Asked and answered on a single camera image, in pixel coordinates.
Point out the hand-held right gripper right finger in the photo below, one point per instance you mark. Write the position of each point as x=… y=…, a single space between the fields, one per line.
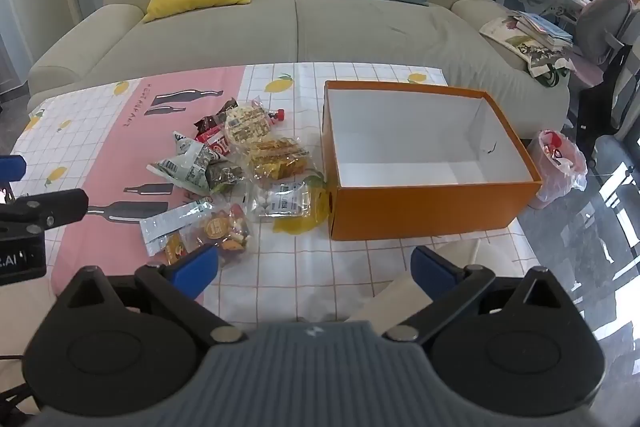
x=430 y=269

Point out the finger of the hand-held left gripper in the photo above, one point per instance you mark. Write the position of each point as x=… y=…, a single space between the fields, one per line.
x=11 y=168
x=55 y=206

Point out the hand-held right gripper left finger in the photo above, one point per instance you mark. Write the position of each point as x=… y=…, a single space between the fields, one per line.
x=197 y=267

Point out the small orange snack packet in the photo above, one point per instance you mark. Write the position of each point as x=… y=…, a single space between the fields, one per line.
x=172 y=249

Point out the orange label nut packet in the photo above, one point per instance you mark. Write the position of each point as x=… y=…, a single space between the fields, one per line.
x=225 y=227

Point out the long silver white packet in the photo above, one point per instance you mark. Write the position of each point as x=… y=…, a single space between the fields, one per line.
x=167 y=228

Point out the orange cardboard box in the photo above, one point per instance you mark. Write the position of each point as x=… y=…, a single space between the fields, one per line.
x=430 y=207

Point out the dark green snack packet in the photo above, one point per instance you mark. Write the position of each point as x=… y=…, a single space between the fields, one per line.
x=225 y=175

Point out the green white snack packet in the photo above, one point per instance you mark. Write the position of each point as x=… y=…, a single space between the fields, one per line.
x=186 y=164

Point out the clear white candy packet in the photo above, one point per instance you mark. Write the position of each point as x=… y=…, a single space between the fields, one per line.
x=280 y=202

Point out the red white snack packet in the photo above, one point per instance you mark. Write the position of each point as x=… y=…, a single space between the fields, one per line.
x=217 y=148

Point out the yellow biscuit packet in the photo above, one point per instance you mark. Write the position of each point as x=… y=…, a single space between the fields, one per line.
x=277 y=159

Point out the dark brown snack packet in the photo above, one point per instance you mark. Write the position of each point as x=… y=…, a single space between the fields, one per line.
x=212 y=121

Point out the red cap drink pouch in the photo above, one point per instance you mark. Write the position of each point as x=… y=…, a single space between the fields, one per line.
x=278 y=114

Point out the pink white checked tablecloth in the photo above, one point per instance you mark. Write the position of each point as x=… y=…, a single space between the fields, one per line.
x=295 y=267

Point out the pink bin with plastic bag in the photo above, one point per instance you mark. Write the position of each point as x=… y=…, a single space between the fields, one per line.
x=555 y=169

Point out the black garment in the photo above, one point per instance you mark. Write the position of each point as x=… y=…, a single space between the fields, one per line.
x=600 y=107

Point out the stack of books and bag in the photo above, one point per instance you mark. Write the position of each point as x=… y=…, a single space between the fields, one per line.
x=515 y=42

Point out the beige sofa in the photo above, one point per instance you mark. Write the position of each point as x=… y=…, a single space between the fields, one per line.
x=350 y=32

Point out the grey office chair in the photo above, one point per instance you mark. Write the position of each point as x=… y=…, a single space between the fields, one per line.
x=605 y=19

